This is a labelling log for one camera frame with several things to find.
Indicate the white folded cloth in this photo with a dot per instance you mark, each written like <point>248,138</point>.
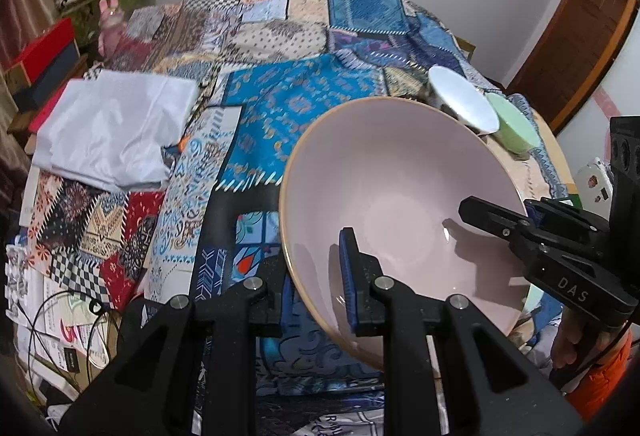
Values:
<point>110,132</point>

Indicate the brown wooden door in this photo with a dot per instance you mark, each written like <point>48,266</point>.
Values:
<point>572,55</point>

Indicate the mint green plate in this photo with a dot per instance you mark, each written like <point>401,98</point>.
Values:
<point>532,300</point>

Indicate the small mint green bowl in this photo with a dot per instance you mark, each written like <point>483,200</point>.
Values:
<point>516,134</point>

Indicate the striped brown curtain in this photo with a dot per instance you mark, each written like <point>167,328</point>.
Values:
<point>21,22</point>

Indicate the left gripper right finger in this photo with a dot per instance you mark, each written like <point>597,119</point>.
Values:
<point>365,314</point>

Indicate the patchwork patterned bedspread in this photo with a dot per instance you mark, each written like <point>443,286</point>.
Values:
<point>267,69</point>

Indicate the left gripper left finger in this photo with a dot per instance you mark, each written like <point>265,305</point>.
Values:
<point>269,312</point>

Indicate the green patterned box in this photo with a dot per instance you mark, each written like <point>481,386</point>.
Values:
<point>85,17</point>

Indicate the person's right hand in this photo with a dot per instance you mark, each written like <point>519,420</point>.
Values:
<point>564,348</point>

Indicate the pink bunny toy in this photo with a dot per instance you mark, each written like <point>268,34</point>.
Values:
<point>112,25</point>

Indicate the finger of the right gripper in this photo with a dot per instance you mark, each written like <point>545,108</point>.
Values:
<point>495,220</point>

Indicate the dark navy box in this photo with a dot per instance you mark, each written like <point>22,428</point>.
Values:
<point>30,94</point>

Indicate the large pink bowl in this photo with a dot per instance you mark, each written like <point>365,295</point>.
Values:
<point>395,171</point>

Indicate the red box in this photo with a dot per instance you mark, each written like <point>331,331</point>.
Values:
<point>39,54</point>

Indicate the white bowl black dots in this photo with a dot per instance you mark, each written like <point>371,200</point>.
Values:
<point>453,94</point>

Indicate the orange sleeve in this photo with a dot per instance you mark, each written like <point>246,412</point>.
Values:
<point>597,385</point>

